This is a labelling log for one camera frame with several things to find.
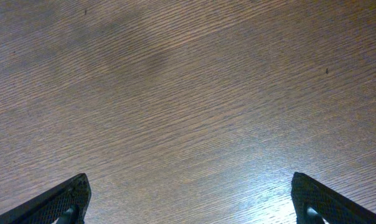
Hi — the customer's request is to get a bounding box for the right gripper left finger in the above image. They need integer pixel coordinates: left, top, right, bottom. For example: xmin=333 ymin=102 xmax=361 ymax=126
xmin=0 ymin=173 xmax=92 ymax=224

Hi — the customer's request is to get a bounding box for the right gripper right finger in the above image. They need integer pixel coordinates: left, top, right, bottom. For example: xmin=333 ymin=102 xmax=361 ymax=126
xmin=291 ymin=172 xmax=376 ymax=224

